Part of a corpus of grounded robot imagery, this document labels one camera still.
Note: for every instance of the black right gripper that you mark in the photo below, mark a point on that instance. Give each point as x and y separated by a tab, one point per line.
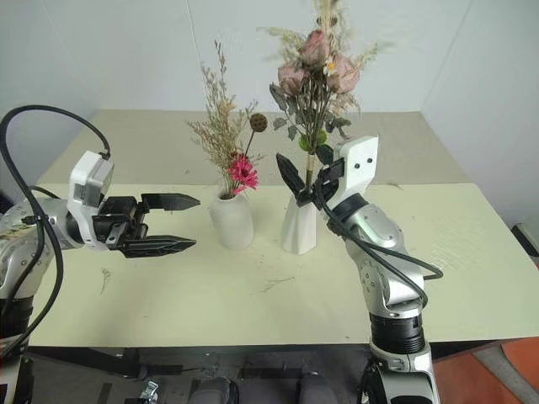
332	177

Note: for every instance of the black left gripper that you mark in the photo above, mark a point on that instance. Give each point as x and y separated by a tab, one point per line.
115	219

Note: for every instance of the dried pink rose bouquet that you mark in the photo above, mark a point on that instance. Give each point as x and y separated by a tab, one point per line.
313	84

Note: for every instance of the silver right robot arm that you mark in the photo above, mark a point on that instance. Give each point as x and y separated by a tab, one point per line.
379	235

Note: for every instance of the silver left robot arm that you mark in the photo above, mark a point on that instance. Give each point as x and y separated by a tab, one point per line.
25	252

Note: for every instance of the angular white vase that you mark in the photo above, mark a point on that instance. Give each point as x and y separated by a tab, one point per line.
300	231

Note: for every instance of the pink gerbera dried grass bouquet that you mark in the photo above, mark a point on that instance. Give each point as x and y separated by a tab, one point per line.
241	172

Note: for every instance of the round white vase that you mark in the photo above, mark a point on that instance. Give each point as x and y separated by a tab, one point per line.
231	223

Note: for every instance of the small dried twig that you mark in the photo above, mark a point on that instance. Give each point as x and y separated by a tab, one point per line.
105	280

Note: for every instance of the long dried twig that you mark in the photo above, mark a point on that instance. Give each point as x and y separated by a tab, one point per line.
275	283

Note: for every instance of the silver metal clamp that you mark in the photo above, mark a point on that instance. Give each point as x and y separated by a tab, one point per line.
150	392

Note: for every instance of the dark rounded shape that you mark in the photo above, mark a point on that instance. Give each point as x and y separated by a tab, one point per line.
212	391

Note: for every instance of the orange object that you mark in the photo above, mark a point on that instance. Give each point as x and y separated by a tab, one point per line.
476	374

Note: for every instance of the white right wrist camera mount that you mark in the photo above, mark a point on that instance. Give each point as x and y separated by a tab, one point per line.
358	168

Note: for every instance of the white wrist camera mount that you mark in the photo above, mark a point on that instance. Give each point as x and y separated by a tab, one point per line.
358	168
86	185

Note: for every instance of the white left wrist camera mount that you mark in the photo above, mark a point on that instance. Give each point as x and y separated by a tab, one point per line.
86	185

